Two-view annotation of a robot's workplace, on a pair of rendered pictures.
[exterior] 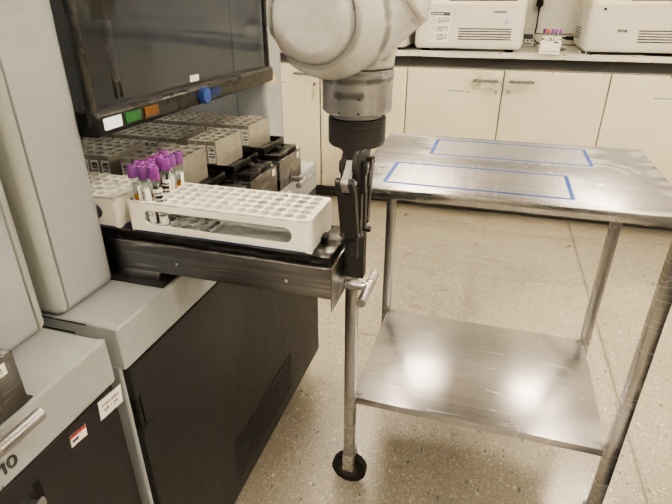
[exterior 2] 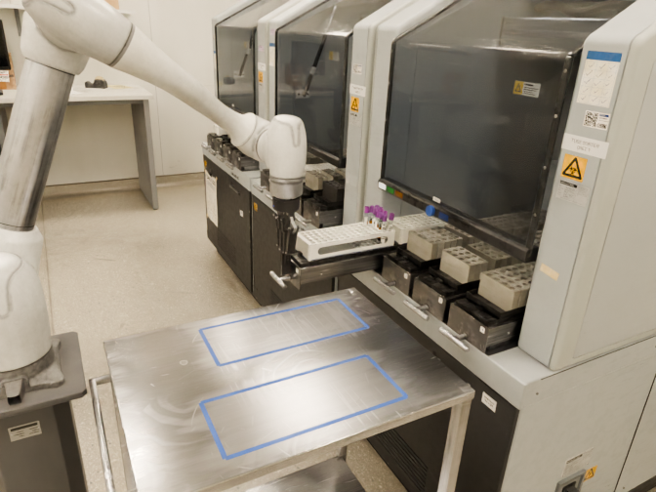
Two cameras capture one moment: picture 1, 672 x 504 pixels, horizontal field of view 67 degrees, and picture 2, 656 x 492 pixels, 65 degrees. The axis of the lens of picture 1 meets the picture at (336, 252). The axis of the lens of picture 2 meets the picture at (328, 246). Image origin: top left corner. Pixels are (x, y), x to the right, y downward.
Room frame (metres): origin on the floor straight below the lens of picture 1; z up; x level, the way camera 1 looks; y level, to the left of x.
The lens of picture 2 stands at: (1.70, -0.92, 1.44)
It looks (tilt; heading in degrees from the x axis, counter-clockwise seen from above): 23 degrees down; 134
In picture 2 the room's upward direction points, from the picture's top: 3 degrees clockwise
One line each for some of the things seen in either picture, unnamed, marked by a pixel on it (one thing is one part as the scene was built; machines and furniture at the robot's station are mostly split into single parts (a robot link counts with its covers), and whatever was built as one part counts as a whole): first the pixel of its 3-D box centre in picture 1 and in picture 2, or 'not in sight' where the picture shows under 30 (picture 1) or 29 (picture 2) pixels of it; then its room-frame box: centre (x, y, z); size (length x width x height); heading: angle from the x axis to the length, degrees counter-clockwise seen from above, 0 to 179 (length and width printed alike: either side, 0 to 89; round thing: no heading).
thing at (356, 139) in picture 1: (356, 149); (286, 211); (0.67, -0.03, 0.96); 0.08 x 0.07 x 0.09; 163
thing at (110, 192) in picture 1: (64, 196); (429, 226); (0.81, 0.46, 0.83); 0.30 x 0.10 x 0.06; 73
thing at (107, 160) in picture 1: (126, 163); (457, 239); (0.96, 0.41, 0.85); 0.12 x 0.02 x 0.06; 164
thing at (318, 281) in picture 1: (160, 238); (382, 250); (0.76, 0.29, 0.78); 0.73 x 0.14 x 0.09; 73
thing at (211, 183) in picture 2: not in sight; (209, 197); (-0.93, 0.74, 0.43); 0.27 x 0.02 x 0.36; 163
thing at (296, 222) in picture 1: (230, 217); (345, 241); (0.72, 0.16, 0.83); 0.30 x 0.10 x 0.06; 73
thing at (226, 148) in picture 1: (225, 149); (457, 266); (1.06, 0.24, 0.85); 0.12 x 0.02 x 0.06; 163
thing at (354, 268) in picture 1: (354, 255); not in sight; (0.66, -0.03, 0.80); 0.03 x 0.01 x 0.07; 73
